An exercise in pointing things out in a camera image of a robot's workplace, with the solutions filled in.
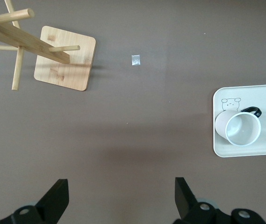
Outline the wooden cup rack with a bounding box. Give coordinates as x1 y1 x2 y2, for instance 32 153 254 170
0 0 97 92

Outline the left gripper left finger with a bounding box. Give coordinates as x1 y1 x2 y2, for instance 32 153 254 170
0 179 69 224

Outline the white mug black handle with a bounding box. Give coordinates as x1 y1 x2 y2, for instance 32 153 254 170
215 106 262 147

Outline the cream rabbit print tray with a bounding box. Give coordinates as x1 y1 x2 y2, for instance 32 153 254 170
212 84 266 159

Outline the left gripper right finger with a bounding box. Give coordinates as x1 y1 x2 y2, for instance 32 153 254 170
172 177 220 224

